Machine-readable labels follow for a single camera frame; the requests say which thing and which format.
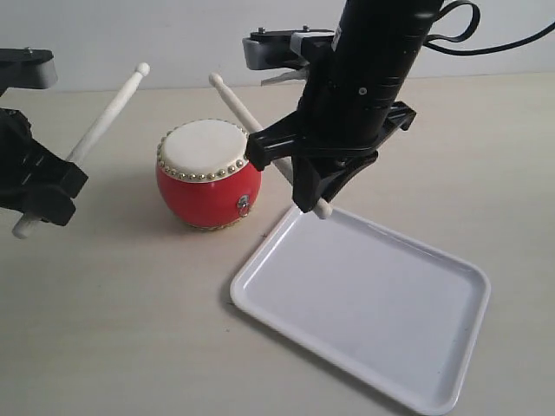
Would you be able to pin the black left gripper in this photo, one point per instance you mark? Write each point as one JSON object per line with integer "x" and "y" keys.
{"x": 33, "y": 179}

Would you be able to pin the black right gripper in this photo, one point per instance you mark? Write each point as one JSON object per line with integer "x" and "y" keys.
{"x": 347, "y": 110}

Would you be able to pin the white drumstick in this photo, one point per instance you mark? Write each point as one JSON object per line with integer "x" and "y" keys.
{"x": 27, "y": 222}
{"x": 322, "y": 209}

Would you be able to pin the small red drum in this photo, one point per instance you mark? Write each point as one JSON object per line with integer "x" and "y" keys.
{"x": 203, "y": 175}

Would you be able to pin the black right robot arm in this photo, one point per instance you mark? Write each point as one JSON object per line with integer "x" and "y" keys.
{"x": 395, "y": 26}

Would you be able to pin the white plastic tray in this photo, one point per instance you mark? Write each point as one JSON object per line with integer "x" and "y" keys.
{"x": 399, "y": 315}

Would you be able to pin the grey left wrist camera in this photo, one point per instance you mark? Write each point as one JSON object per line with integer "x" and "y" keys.
{"x": 27, "y": 68}

